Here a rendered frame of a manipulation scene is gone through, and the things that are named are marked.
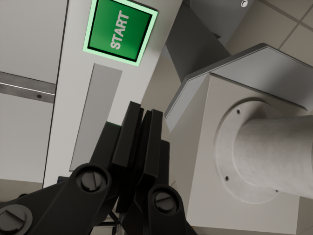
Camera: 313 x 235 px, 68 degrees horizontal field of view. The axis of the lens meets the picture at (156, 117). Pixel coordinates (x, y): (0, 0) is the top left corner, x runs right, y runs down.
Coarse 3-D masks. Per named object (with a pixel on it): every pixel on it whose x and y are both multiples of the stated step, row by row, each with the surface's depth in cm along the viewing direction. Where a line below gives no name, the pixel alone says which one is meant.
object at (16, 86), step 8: (0, 72) 37; (0, 80) 36; (8, 80) 36; (16, 80) 37; (24, 80) 38; (32, 80) 38; (0, 88) 36; (8, 88) 36; (16, 88) 36; (24, 88) 36; (32, 88) 37; (40, 88) 37; (48, 88) 38; (16, 96) 37; (24, 96) 37; (32, 96) 37; (40, 96) 37; (48, 96) 38
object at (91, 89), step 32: (160, 0) 20; (160, 32) 22; (64, 64) 23; (96, 64) 24; (128, 64) 24; (64, 96) 25; (96, 96) 26; (128, 96) 26; (64, 128) 28; (96, 128) 29; (64, 160) 32
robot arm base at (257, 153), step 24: (240, 120) 42; (264, 120) 39; (288, 120) 34; (312, 120) 30; (216, 144) 40; (240, 144) 39; (264, 144) 35; (288, 144) 31; (312, 144) 28; (216, 168) 40; (240, 168) 40; (264, 168) 35; (288, 168) 31; (312, 168) 28; (240, 192) 41; (264, 192) 43; (288, 192) 34; (312, 192) 29
